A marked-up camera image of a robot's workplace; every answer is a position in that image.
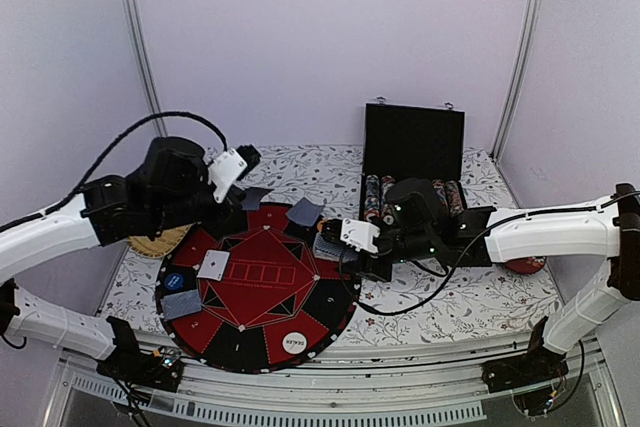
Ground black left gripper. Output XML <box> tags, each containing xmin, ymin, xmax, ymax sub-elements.
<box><xmin>150</xmin><ymin>181</ymin><xmax>247</xmax><ymax>238</ymax></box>

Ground face-down playing card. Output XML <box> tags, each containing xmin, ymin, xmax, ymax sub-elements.
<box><xmin>242</xmin><ymin>187</ymin><xmax>272</xmax><ymax>211</ymax></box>

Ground face-up diamonds playing card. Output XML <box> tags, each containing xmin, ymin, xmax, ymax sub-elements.
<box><xmin>197</xmin><ymin>250</ymin><xmax>230</xmax><ymax>281</ymax></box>

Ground blue small blind button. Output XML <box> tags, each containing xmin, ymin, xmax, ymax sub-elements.
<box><xmin>163</xmin><ymin>273</ymin><xmax>184</xmax><ymax>292</ymax></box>

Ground blue checkered card deck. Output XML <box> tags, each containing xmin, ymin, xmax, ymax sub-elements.
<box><xmin>312</xmin><ymin>233</ymin><xmax>358</xmax><ymax>263</ymax></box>

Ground single blue playing card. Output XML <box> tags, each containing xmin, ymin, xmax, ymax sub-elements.
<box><xmin>286</xmin><ymin>197</ymin><xmax>324</xmax><ymax>227</ymax></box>

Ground white dealer button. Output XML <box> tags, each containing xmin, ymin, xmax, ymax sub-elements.
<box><xmin>282</xmin><ymin>331</ymin><xmax>308</xmax><ymax>355</ymax></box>

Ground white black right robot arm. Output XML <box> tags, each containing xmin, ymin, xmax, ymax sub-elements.
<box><xmin>339</xmin><ymin>179</ymin><xmax>639</xmax><ymax>383</ymax></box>

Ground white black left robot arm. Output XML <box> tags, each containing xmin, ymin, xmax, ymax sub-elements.
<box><xmin>1</xmin><ymin>111</ymin><xmax>260</xmax><ymax>381</ymax></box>

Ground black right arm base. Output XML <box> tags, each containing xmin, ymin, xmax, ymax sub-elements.
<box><xmin>481</xmin><ymin>353</ymin><xmax>568</xmax><ymax>393</ymax></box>

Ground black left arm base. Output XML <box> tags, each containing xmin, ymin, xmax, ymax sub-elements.
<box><xmin>96</xmin><ymin>346</ymin><xmax>184</xmax><ymax>393</ymax></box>

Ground poker chip row far left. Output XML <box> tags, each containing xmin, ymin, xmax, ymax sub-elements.
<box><xmin>363</xmin><ymin>174</ymin><xmax>381</xmax><ymax>222</ymax></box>

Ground poker chip row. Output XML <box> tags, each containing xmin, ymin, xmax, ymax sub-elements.
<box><xmin>432</xmin><ymin>179</ymin><xmax>446</xmax><ymax>190</ymax></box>
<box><xmin>363</xmin><ymin>174</ymin><xmax>381</xmax><ymax>222</ymax></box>
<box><xmin>380</xmin><ymin>175</ymin><xmax>396</xmax><ymax>203</ymax></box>
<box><xmin>444</xmin><ymin>180</ymin><xmax>465</xmax><ymax>216</ymax></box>

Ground poker chip row far right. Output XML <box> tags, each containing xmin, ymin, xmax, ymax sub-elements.
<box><xmin>444</xmin><ymin>180</ymin><xmax>465</xmax><ymax>216</ymax></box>

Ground woven bamboo fan mat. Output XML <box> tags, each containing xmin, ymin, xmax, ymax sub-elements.
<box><xmin>128</xmin><ymin>224</ymin><xmax>193</xmax><ymax>259</ymax></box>

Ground black poker chip case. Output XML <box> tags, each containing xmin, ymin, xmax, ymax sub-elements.
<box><xmin>359</xmin><ymin>103</ymin><xmax>465</xmax><ymax>217</ymax></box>

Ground red floral round tin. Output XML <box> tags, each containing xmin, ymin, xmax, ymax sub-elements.
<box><xmin>505</xmin><ymin>257</ymin><xmax>547</xmax><ymax>275</ymax></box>

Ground round red black poker mat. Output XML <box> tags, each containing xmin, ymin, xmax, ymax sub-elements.
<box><xmin>155</xmin><ymin>202</ymin><xmax>360</xmax><ymax>374</ymax></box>

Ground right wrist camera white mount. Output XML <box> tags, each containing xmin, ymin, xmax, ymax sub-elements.
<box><xmin>339</xmin><ymin>219</ymin><xmax>381</xmax><ymax>254</ymax></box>

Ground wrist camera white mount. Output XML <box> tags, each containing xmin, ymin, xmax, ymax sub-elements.
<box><xmin>339</xmin><ymin>219</ymin><xmax>381</xmax><ymax>254</ymax></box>
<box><xmin>208</xmin><ymin>145</ymin><xmax>261</xmax><ymax>204</ymax></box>

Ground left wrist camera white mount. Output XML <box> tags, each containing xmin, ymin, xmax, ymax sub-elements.
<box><xmin>208</xmin><ymin>145</ymin><xmax>261</xmax><ymax>204</ymax></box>

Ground left aluminium corner post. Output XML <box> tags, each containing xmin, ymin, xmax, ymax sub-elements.
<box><xmin>122</xmin><ymin>0</ymin><xmax>162</xmax><ymax>114</ymax></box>

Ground aluminium corner post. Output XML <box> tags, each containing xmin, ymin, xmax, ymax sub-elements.
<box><xmin>490</xmin><ymin>0</ymin><xmax>542</xmax><ymax>164</ymax></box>
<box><xmin>122</xmin><ymin>0</ymin><xmax>162</xmax><ymax>114</ymax></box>

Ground right aluminium corner post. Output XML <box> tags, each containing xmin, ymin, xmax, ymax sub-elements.
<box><xmin>490</xmin><ymin>0</ymin><xmax>542</xmax><ymax>164</ymax></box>

